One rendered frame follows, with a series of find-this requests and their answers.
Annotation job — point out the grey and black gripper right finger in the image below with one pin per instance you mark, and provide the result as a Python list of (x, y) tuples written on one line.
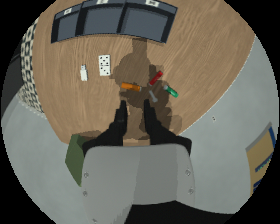
[(159, 134)]

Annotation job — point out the grey usb stick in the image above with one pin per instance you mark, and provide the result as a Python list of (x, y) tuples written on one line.
[(84, 73)]

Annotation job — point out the white domino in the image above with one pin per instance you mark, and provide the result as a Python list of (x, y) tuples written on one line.
[(104, 65)]

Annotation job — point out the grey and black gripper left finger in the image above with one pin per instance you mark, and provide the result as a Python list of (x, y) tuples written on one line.
[(113, 136)]

